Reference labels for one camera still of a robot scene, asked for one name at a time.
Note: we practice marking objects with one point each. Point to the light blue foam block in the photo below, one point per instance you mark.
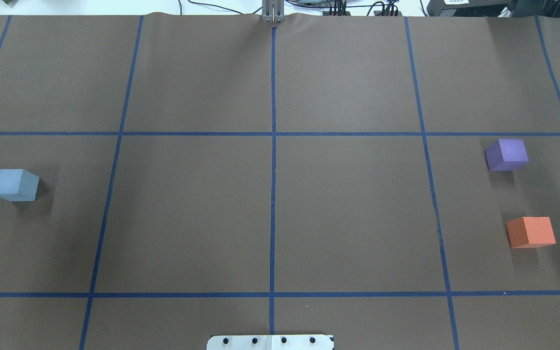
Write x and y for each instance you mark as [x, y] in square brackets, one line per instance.
[18, 185]

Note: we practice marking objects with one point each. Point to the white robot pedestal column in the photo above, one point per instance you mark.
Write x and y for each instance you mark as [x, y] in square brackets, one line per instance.
[272, 342]

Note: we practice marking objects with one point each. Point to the orange foam block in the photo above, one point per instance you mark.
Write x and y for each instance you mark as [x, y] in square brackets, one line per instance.
[530, 232]

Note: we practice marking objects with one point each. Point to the aluminium frame post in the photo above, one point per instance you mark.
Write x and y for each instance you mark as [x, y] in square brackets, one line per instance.
[273, 11]

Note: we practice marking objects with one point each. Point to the purple foam block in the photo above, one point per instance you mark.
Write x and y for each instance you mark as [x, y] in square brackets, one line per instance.
[506, 154]

